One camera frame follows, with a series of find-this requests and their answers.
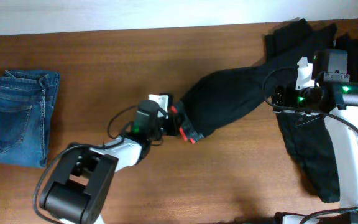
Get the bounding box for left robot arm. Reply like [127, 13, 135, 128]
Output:
[32, 93, 173, 224]

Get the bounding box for black trousers pile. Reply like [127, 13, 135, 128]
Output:
[264, 19, 340, 203]

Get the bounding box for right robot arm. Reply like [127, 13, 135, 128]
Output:
[270, 49, 358, 223]

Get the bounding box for black leggings red grey waistband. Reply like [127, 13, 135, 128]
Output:
[172, 19, 337, 143]

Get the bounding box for folded blue denim jeans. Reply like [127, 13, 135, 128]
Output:
[0, 70, 60, 168]

